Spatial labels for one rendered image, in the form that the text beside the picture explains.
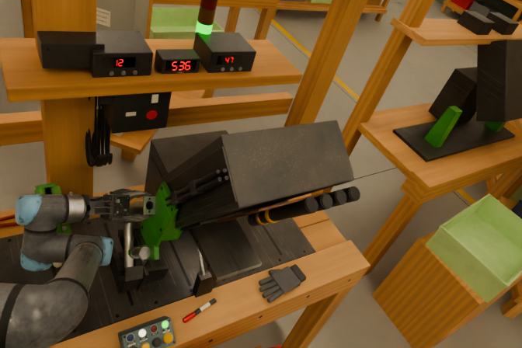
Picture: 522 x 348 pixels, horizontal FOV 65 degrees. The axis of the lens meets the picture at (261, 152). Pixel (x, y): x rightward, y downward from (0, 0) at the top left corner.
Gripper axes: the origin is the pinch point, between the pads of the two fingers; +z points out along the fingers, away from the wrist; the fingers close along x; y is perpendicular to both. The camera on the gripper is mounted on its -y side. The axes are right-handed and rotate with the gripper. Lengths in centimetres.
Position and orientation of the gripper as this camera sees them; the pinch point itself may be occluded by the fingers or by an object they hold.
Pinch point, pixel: (146, 205)
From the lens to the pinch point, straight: 132.4
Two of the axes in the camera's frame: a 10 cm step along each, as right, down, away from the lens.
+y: 6.7, -0.7, -7.4
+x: 0.0, -10.0, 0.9
